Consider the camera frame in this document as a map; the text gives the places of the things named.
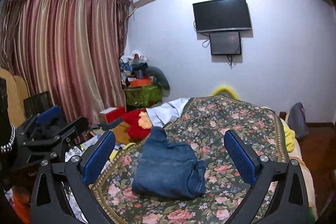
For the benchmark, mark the black square frame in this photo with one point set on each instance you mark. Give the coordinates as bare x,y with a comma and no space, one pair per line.
36,103

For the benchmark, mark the brown cardboard box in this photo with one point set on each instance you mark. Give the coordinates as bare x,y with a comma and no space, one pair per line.
120,134

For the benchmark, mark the white shirt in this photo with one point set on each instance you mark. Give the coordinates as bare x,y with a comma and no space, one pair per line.
168,111

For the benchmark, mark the pile of household clutter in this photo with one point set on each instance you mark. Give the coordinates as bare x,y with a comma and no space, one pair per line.
132,64

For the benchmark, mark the large black wall television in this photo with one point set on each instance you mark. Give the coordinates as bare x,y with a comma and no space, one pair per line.
220,14

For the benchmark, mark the red box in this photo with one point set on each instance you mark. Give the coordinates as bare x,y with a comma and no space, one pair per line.
111,112

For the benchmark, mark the orange box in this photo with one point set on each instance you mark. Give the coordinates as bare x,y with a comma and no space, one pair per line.
140,82

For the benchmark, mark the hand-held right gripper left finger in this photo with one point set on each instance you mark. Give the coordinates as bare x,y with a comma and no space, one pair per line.
101,155

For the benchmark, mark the beige curved wooden board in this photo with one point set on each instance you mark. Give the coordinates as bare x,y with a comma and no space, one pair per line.
15,92

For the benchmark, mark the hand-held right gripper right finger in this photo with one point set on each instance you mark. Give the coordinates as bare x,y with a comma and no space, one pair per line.
240,158

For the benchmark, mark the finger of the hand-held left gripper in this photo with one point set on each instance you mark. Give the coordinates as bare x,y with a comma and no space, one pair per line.
77,127
48,111

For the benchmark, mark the yellow bed sheet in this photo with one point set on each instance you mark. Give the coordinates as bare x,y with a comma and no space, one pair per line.
288,137

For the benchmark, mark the grey neck pillow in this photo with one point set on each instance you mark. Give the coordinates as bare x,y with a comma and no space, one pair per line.
160,77

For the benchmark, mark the floral printed blanket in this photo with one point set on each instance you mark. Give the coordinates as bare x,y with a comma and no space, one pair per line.
223,119

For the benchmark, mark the small black wall monitor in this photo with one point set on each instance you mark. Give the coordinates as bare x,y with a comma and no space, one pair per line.
225,43

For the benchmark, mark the striped pink curtain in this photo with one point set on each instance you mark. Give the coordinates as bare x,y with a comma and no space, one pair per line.
65,56

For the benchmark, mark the red plush toy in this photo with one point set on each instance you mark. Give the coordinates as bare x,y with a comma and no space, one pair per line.
134,127

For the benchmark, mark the green bag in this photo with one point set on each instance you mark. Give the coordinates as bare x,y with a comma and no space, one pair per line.
141,95

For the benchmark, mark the orange cloth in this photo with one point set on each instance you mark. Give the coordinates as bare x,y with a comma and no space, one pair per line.
21,205

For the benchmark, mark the blue denim jeans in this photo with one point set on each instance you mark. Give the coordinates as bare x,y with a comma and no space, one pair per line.
165,169

